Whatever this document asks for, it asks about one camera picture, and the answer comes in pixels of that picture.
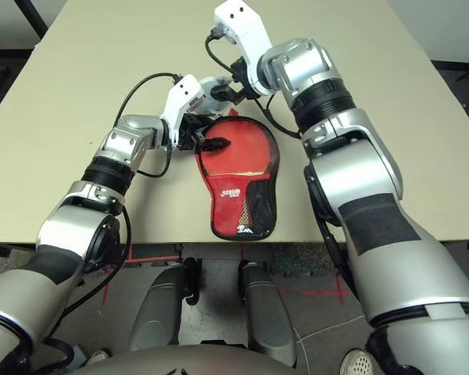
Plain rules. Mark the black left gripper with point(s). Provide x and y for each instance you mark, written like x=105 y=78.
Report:
x=187 y=133

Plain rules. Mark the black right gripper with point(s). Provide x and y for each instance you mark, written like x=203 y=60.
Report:
x=243 y=78

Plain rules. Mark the white grey plush pendant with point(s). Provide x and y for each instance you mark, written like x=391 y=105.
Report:
x=215 y=109

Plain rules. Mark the red black paddle case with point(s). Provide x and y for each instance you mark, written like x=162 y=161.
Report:
x=226 y=203

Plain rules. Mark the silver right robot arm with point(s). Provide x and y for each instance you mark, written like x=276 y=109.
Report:
x=355 y=156

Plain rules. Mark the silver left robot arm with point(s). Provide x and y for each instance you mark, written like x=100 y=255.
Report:
x=117 y=144

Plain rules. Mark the speckled grey floor mat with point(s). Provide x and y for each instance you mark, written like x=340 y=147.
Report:
x=301 y=261

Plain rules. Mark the grey robot right leg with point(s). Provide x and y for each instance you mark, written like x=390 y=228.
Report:
x=267 y=312

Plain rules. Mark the grey robot leg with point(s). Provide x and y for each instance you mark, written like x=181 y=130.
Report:
x=160 y=312
x=267 y=312

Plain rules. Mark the grey robot left leg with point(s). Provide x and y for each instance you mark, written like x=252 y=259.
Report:
x=160 y=312

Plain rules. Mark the red floor tape line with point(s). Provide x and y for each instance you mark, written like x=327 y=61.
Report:
x=106 y=289

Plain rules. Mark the grey robot torso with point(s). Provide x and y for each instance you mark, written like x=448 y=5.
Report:
x=180 y=361

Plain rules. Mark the white mesh sneaker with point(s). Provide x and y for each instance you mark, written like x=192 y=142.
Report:
x=98 y=357
x=357 y=363

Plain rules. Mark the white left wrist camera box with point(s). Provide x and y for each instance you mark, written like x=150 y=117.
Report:
x=181 y=101

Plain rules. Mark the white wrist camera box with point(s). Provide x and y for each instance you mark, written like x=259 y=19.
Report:
x=181 y=101
x=246 y=27

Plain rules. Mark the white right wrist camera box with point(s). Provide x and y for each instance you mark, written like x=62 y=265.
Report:
x=246 y=27

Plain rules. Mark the side table with black frame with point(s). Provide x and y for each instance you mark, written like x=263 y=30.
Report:
x=27 y=15

